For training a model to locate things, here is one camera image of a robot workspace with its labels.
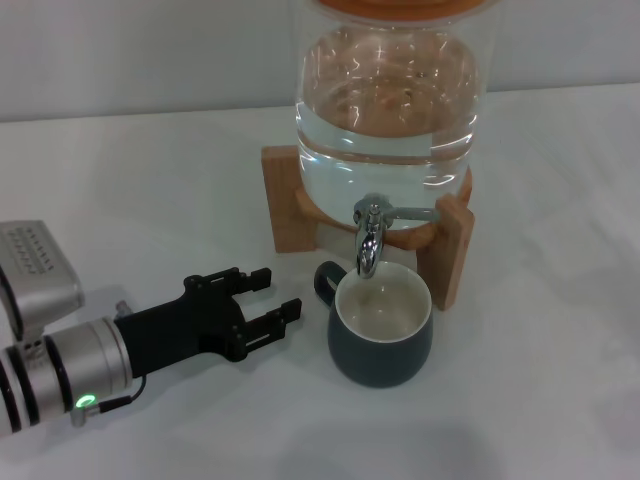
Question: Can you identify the glass water dispenser jar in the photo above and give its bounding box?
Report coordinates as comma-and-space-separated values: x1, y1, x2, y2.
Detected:
292, 0, 499, 234

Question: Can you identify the black ceramic cup white inside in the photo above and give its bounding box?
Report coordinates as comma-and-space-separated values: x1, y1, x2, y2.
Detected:
313, 259, 434, 389

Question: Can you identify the wooden dispenser stand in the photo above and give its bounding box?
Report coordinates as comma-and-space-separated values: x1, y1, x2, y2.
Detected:
260, 144, 475, 312

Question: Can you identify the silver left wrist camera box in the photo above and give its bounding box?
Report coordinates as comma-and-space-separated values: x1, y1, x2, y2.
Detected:
0, 219, 86, 342

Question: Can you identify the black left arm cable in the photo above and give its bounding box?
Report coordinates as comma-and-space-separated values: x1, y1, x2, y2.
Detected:
69, 374, 148, 428

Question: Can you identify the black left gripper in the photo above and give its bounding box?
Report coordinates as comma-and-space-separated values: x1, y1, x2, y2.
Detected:
113, 267, 305, 379

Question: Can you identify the chrome faucet with lever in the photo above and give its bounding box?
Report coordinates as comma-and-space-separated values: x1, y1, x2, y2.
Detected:
352, 193, 441, 280

